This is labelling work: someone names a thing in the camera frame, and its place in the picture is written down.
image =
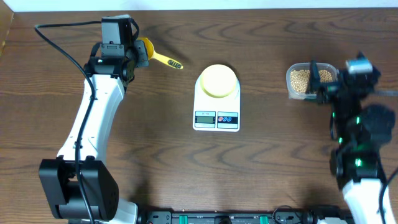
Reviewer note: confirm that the yellow plastic bowl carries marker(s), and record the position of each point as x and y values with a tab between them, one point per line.
218	81

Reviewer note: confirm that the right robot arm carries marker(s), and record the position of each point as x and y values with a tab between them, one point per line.
360	132

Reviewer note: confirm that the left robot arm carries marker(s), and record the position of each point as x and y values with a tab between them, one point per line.
78	186

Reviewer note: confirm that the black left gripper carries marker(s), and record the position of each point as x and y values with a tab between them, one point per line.
143	61

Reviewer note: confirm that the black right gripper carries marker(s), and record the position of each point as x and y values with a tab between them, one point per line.
328	91

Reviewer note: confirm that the clear container of soybeans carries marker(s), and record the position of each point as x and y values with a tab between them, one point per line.
297	78

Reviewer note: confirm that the yellow plastic measuring scoop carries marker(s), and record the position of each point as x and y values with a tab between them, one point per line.
152	54

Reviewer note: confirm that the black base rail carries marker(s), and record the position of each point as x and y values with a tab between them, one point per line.
280	215

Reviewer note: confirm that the white digital kitchen scale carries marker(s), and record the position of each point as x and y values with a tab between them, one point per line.
217	114

